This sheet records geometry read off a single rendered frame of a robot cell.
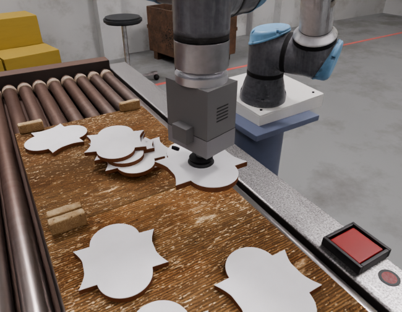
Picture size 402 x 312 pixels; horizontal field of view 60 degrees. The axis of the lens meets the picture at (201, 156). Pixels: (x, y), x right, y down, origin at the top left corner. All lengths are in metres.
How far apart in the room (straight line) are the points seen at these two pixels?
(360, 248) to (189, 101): 0.37
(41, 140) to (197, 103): 0.53
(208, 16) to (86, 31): 4.53
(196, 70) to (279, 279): 0.31
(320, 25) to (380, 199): 1.62
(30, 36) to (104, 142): 3.46
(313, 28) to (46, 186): 0.73
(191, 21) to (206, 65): 0.06
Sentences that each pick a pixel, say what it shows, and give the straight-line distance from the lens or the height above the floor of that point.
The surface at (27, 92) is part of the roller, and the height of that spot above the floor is 0.92.
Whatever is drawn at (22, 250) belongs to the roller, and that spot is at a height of 0.92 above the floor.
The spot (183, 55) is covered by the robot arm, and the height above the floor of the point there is 1.23.
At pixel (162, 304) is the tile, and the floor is 0.95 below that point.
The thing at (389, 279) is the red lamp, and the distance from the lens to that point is 0.63.
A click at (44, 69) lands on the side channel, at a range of 1.45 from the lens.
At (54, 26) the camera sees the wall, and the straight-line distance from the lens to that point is 4.85.
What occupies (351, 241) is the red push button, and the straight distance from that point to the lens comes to 0.65.
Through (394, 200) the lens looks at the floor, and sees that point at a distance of 2.45.
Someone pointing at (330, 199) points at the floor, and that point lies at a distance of 2.30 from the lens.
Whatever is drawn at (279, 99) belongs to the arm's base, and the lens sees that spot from 1.13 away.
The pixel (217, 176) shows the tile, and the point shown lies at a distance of 0.53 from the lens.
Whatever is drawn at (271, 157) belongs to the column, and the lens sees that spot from 1.21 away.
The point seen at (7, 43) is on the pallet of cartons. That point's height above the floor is 0.48.
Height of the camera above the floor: 1.36
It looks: 32 degrees down
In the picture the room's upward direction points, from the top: straight up
